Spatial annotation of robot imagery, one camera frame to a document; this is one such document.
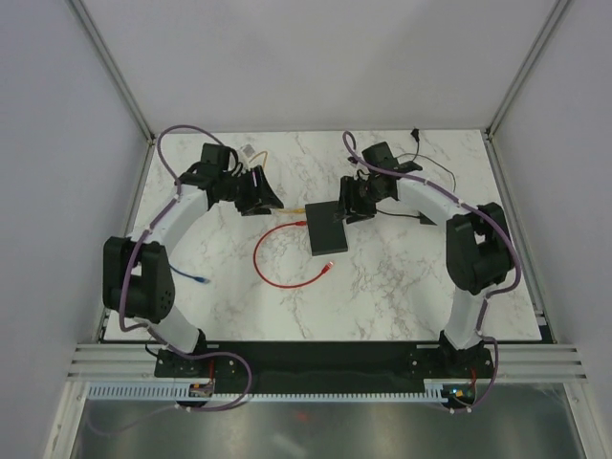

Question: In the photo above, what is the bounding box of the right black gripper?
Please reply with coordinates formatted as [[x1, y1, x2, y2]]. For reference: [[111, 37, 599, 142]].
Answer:
[[333, 176, 388, 225]]

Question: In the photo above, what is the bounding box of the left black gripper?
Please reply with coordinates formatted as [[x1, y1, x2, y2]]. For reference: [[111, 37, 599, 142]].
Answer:
[[219, 166, 283, 218]]

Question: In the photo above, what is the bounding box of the black network switch box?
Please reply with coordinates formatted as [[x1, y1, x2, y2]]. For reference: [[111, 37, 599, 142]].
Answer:
[[305, 201, 348, 256]]

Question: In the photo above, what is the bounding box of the yellow ethernet cable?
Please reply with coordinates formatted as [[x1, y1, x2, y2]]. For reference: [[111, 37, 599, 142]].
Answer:
[[248, 150, 307, 215]]

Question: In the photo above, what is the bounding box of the blue ethernet cable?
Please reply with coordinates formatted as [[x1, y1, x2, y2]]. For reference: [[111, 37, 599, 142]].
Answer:
[[169, 265, 211, 285]]

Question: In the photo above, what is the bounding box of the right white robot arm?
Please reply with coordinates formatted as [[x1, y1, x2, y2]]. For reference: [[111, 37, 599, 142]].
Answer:
[[336, 174, 519, 377]]

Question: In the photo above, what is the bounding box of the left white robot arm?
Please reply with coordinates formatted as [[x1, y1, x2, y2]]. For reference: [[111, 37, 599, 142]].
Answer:
[[102, 162, 284, 377]]

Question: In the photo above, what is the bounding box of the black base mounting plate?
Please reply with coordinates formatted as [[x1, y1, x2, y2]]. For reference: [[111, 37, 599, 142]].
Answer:
[[154, 341, 493, 392]]

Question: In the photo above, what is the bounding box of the red ethernet cable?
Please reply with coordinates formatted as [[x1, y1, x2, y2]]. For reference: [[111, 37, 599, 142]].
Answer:
[[251, 219, 336, 290]]

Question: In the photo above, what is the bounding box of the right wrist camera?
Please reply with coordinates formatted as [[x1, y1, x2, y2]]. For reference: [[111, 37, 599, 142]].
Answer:
[[362, 142, 423, 173]]

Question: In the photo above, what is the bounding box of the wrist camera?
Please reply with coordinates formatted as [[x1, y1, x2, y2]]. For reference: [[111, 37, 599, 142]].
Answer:
[[362, 142, 423, 173], [200, 143, 238, 170]]

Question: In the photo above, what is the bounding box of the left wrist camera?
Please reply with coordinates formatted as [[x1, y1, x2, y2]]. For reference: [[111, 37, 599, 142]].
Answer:
[[200, 143, 238, 170]]

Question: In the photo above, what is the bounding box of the black power cord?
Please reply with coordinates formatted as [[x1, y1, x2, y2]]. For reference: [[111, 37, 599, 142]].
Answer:
[[375, 127, 458, 222]]

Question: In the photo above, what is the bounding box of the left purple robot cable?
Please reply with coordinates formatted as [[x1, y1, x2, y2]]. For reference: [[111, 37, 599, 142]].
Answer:
[[83, 124, 254, 437]]

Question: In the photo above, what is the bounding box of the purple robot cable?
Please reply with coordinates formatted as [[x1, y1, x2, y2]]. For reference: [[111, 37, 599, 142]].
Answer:
[[341, 131, 522, 416], [83, 124, 254, 437]]

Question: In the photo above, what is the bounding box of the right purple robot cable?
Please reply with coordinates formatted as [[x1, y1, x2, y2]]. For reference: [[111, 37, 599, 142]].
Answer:
[[341, 131, 522, 416]]

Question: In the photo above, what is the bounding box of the white slotted cable duct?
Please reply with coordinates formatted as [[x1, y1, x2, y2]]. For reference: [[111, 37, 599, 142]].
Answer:
[[86, 380, 474, 404]]

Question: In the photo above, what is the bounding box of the left aluminium corner post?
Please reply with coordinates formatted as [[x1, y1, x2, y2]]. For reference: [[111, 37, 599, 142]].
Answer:
[[66, 0, 155, 145]]

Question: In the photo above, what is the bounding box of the aluminium corner post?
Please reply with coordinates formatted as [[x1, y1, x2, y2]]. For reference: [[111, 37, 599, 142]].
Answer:
[[482, 0, 575, 142], [66, 0, 155, 145]]

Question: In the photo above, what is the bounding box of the aluminium frame rail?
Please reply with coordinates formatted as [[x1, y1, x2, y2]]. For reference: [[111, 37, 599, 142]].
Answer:
[[67, 342, 587, 383]]

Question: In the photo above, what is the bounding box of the right aluminium corner post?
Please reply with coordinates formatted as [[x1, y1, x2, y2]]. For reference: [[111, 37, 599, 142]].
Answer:
[[482, 0, 575, 142]]

